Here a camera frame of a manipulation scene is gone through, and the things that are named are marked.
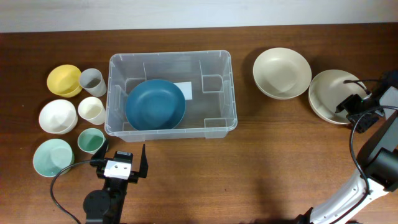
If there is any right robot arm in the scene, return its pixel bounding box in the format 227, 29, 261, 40
294, 86, 397, 224

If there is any clear plastic storage bin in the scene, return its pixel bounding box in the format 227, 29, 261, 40
104, 50, 238, 142

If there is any white small bowl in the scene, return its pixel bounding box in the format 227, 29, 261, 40
39, 100, 78, 134

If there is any grey plastic cup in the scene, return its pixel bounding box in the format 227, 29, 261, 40
79, 68, 107, 97

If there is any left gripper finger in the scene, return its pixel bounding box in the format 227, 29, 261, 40
139, 144, 149, 178
90, 139, 109, 166

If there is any dark blue bowl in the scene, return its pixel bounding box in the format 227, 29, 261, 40
125, 79, 186, 131

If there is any cream bowl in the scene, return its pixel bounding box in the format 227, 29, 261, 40
308, 70, 368, 124
252, 47, 312, 100

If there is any light green small bowl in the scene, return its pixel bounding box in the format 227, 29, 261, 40
32, 139, 75, 177

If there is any white label in bin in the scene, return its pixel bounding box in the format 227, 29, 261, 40
175, 82, 193, 100

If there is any yellow small bowl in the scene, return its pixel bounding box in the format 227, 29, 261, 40
47, 65, 83, 98

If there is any green plastic cup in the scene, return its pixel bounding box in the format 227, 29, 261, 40
78, 128, 105, 154

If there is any cream plastic cup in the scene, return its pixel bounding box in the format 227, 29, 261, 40
78, 96, 106, 125

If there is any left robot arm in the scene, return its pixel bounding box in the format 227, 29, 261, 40
83, 140, 149, 223

